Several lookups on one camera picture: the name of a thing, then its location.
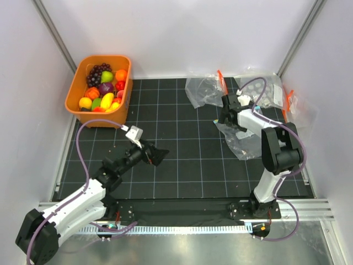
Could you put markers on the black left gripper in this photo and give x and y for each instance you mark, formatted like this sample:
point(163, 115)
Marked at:
point(147, 157)

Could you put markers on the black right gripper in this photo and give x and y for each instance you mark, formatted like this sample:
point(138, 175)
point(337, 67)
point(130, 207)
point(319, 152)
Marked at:
point(223, 117)

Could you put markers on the clear blue-zip bag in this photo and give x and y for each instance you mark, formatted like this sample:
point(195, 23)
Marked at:
point(245, 145)

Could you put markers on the red apple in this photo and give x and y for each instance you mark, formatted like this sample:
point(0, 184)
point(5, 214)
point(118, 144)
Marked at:
point(120, 85)

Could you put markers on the purple onion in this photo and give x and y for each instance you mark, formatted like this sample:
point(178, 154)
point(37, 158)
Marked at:
point(105, 88)

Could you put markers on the orange fruit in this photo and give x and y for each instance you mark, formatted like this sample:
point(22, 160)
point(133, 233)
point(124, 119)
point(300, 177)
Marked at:
point(121, 75)

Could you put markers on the orange plastic basket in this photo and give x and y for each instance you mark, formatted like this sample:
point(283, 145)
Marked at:
point(79, 86)

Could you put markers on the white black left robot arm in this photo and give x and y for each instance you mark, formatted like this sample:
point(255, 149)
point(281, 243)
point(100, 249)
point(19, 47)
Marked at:
point(43, 232)

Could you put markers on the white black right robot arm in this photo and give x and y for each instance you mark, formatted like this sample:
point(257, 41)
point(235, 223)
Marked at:
point(281, 150)

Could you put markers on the clear orange-zip bag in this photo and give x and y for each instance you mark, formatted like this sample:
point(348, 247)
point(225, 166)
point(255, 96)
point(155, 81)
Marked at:
point(299, 110)
point(206, 90)

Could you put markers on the clear bag with white pieces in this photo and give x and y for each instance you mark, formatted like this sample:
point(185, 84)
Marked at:
point(252, 81)

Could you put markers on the clear orange-zip bag far right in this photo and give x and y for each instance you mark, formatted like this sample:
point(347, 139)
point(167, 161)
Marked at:
point(299, 110)

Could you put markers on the black grid mat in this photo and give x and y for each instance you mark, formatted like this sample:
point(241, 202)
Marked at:
point(199, 163)

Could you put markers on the yellow pear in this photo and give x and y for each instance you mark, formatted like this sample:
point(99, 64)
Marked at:
point(113, 107)

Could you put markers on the pink peach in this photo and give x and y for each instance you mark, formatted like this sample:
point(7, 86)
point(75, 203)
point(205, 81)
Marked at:
point(120, 94)

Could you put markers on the yellow mango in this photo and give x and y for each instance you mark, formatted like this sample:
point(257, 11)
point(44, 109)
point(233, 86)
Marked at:
point(107, 101)

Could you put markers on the red orange tomato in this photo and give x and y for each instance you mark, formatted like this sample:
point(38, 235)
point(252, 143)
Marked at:
point(99, 109)

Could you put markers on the green pepper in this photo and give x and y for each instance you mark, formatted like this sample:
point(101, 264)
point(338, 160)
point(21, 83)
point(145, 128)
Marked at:
point(95, 103)

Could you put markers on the yellow orange lemon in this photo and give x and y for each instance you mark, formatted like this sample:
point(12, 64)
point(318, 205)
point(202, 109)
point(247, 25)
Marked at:
point(85, 102)

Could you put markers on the orange pumpkin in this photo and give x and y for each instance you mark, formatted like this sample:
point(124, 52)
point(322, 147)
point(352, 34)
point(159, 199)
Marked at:
point(92, 93)

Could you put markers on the green pear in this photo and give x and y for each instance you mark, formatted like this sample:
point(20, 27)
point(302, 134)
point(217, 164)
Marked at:
point(106, 76)

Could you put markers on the purple grape bunch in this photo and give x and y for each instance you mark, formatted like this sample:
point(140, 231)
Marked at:
point(93, 79)

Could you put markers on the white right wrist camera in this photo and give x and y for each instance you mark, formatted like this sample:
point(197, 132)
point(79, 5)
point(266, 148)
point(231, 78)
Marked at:
point(243, 99)

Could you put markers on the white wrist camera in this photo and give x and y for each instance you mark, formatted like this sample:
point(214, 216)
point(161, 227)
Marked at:
point(134, 134)
point(243, 99)

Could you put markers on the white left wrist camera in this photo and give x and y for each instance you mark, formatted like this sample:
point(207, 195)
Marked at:
point(134, 134)

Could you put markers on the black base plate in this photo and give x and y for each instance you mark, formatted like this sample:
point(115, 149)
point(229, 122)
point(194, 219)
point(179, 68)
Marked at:
point(233, 208)

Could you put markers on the aluminium front rail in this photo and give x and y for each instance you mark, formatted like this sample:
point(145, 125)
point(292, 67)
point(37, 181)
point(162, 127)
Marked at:
point(307, 209)

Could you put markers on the right aluminium frame post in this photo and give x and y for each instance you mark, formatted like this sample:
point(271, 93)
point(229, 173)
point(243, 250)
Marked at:
point(308, 22)

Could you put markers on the aluminium frame post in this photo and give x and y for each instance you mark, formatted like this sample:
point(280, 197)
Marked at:
point(308, 22)
point(43, 13)

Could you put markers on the left aluminium frame post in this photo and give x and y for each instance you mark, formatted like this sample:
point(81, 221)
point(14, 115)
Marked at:
point(43, 13)

